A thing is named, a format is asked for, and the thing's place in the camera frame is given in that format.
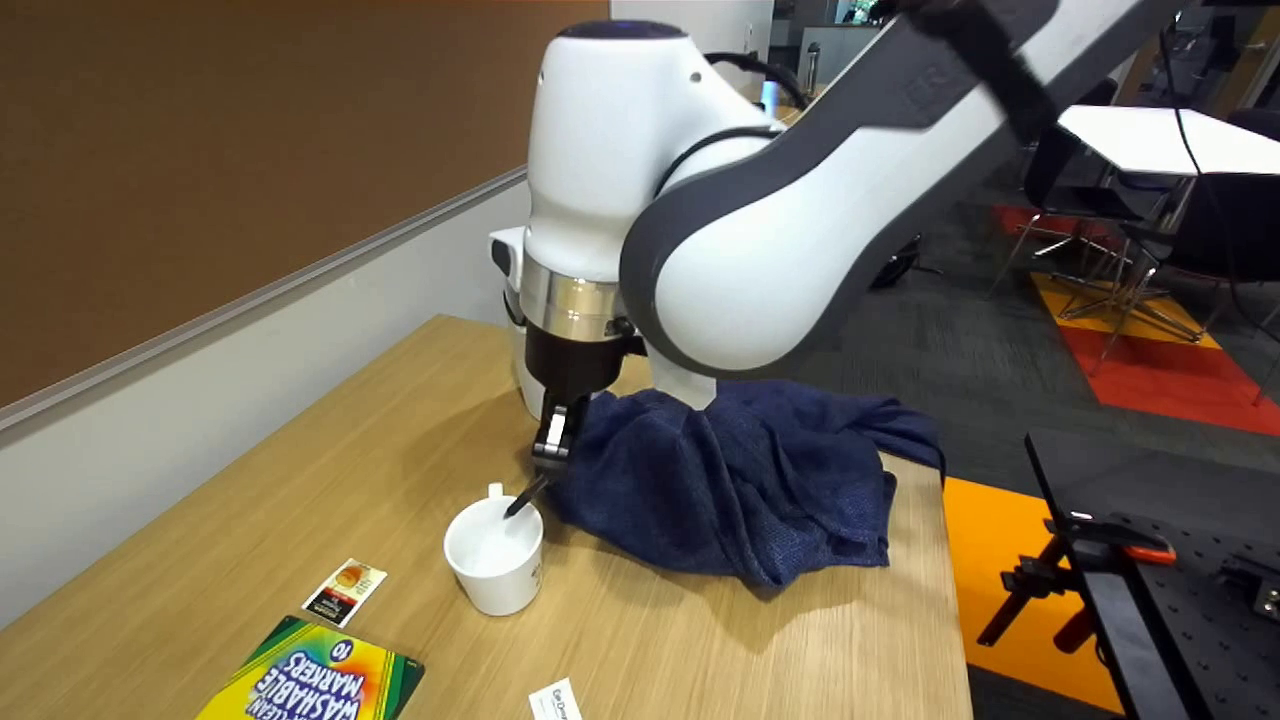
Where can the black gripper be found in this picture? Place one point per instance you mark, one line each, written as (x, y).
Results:
(576, 356)

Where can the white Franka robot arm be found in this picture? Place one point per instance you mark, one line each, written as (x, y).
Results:
(745, 266)

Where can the white mug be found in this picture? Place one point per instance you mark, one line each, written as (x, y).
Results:
(496, 573)

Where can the dark blue cloth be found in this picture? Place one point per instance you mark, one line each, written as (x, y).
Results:
(745, 483)

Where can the small brown printed card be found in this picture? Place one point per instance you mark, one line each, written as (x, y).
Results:
(342, 595)

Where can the small white card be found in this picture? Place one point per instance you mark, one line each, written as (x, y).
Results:
(552, 703)

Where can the green Crayola marker box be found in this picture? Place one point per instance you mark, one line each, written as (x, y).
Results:
(312, 675)

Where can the brown cork board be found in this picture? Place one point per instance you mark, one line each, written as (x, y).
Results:
(241, 145)

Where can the black chair metal legs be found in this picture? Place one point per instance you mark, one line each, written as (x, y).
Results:
(1107, 255)

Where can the white background table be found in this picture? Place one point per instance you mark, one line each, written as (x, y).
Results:
(1144, 142)

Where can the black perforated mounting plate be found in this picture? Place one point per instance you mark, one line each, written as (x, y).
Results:
(1200, 655)

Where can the small black box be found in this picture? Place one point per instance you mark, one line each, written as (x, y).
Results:
(1262, 589)

